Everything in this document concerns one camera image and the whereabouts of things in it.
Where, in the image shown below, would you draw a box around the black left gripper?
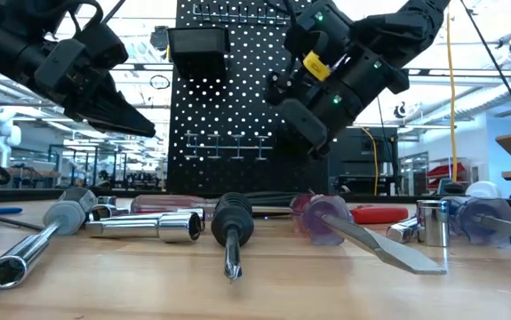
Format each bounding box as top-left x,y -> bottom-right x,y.
32,24 -> 157,139

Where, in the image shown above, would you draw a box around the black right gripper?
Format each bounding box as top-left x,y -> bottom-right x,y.
263,56 -> 381,160

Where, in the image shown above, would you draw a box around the long chrome socket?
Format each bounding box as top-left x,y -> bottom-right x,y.
101,207 -> 207,232
84,212 -> 204,244

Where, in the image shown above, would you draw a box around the blue and black screwdriver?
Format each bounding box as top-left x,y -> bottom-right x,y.
0,186 -> 99,291

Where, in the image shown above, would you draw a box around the red stubby screwdriver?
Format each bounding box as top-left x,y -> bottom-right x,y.
350,204 -> 410,225

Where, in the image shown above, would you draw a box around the black-handled Phillips screwdriver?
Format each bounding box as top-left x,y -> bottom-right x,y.
210,191 -> 256,283

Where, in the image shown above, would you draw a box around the short chrome socket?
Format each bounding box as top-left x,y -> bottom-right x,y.
416,199 -> 451,248

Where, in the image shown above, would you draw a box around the black cabinet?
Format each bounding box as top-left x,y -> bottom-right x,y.
328,126 -> 399,196

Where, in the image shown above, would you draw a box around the small black ceiling reel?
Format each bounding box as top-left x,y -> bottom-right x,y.
393,100 -> 411,120

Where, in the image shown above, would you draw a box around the black metal pegboard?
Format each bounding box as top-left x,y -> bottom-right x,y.
167,0 -> 330,196

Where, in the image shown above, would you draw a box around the black plastic pegboard bin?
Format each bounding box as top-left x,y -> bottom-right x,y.
166,25 -> 231,82

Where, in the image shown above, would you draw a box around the red storage bins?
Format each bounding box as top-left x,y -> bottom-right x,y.
427,162 -> 468,191

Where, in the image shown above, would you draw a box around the white round object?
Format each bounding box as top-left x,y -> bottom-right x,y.
465,180 -> 504,200

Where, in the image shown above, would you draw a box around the yellow cable tag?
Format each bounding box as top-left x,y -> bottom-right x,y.
302,50 -> 331,83

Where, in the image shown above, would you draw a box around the thin yellow cable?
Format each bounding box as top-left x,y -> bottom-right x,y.
360,125 -> 379,196

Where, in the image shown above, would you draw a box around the short chrome hook rail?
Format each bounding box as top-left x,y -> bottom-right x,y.
182,131 -> 275,162

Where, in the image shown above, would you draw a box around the large red-handled flathead screwdriver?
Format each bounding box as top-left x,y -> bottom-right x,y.
290,193 -> 449,276

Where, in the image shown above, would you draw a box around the black table frame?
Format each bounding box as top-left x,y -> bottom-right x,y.
0,187 -> 511,213

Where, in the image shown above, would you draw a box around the yellow cord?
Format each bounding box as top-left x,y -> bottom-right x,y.
444,11 -> 459,184

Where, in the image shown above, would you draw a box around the black cord base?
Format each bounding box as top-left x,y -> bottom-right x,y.
442,180 -> 467,196

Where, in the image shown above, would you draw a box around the long black cable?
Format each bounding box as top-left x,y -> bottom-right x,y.
459,0 -> 511,148

